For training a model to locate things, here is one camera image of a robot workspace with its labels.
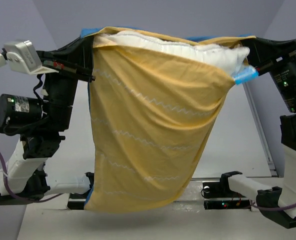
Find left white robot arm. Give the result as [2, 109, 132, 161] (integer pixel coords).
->
[0, 36, 98, 206]

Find white pillow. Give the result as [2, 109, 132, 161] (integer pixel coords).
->
[94, 30, 250, 75]

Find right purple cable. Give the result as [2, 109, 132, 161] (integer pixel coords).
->
[250, 196, 296, 212]

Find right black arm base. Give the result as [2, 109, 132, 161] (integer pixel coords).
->
[200, 180, 251, 210]

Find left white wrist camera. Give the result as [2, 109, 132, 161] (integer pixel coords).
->
[4, 39, 59, 75]

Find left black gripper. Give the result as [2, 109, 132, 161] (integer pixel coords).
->
[47, 31, 105, 128]

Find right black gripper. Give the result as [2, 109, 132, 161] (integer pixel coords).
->
[241, 29, 296, 107]

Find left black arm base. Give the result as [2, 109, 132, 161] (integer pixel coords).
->
[67, 193, 87, 211]

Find blue white pillow label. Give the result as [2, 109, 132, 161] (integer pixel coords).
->
[232, 66, 259, 85]

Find yellow pillowcase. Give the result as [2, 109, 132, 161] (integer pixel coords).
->
[80, 26, 252, 213]

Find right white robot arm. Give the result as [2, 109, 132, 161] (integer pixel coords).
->
[218, 37, 296, 229]

